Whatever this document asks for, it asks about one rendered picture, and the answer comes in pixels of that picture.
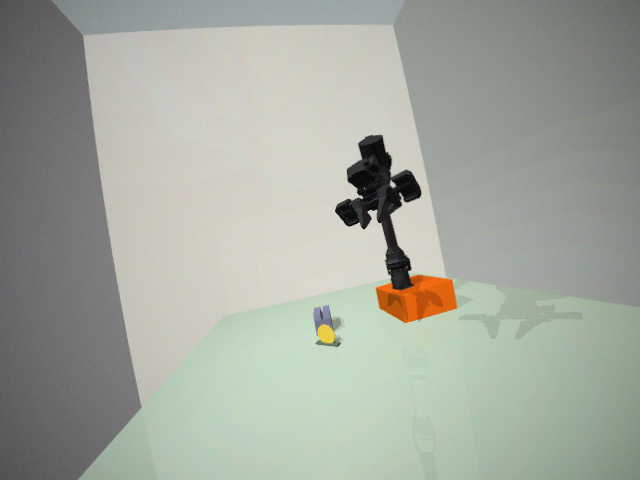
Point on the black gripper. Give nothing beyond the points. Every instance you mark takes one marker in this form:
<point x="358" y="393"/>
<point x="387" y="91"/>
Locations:
<point x="382" y="196"/>

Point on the thin gold coin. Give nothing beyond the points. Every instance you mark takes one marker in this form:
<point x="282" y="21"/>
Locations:
<point x="326" y="334"/>

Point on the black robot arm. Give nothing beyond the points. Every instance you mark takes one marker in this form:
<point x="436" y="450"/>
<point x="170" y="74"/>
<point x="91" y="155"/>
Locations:
<point x="363" y="172"/>

